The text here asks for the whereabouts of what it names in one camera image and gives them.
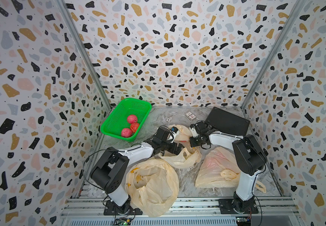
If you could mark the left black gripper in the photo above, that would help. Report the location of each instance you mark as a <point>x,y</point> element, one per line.
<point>173,150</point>

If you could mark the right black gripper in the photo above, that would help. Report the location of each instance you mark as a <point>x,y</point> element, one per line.
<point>191,143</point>

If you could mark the red apple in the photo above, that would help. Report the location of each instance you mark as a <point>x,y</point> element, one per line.
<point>132,119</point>
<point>126,132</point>
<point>134,127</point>

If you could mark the beige plastic bag with apples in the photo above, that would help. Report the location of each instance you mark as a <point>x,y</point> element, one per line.
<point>153,186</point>

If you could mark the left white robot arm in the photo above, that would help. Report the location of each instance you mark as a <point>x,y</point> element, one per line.
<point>110,169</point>

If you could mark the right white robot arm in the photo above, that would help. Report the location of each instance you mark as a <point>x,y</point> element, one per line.
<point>249,156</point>

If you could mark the small card box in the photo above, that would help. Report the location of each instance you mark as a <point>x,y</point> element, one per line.
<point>190,116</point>

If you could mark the black flat box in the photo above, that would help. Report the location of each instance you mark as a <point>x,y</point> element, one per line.
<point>227,122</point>

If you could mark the green plastic mesh basket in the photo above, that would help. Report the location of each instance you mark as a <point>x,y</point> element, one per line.
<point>117,120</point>

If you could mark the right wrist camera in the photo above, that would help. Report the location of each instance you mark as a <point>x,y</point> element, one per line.
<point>193,131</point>

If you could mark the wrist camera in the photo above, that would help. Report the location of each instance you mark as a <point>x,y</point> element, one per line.
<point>193,131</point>
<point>174,130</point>

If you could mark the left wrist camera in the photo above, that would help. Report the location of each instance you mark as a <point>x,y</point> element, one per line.
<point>174,130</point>

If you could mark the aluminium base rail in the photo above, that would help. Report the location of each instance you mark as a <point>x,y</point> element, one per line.
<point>201,211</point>

